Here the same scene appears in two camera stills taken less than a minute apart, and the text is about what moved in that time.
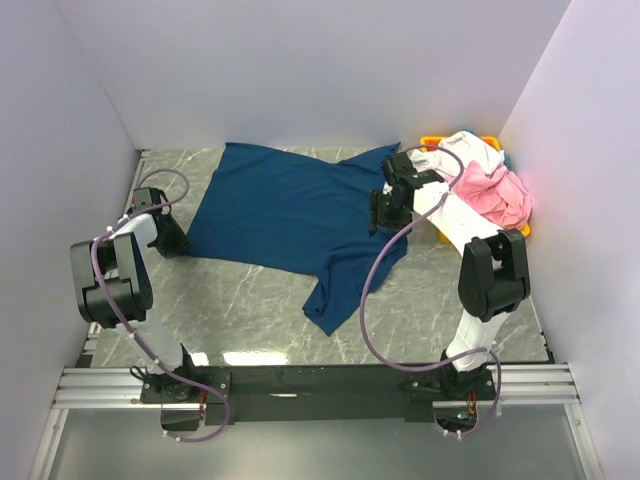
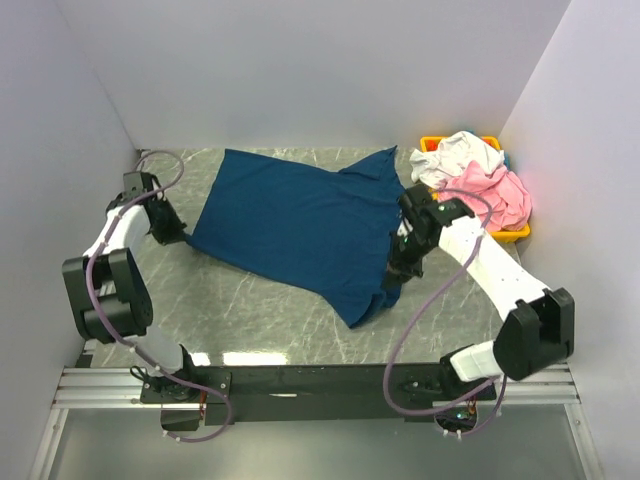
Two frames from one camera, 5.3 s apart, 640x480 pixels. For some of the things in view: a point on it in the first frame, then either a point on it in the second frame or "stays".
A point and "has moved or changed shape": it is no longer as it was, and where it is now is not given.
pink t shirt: [501, 196] stays
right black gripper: [376, 216] → [397, 268]
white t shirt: [448, 158] stays
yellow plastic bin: [427, 141] stays
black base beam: [319, 393] stays
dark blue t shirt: [294, 215] has moved or changed shape
